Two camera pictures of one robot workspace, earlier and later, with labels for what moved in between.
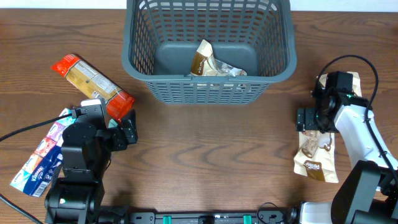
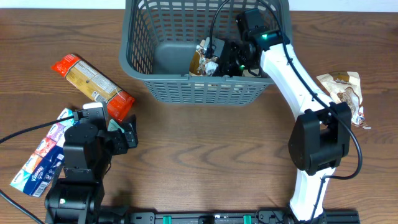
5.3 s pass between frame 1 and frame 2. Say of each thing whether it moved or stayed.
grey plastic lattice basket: stayed
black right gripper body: moved
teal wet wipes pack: stayed
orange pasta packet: stayed
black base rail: stayed
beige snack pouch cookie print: moved
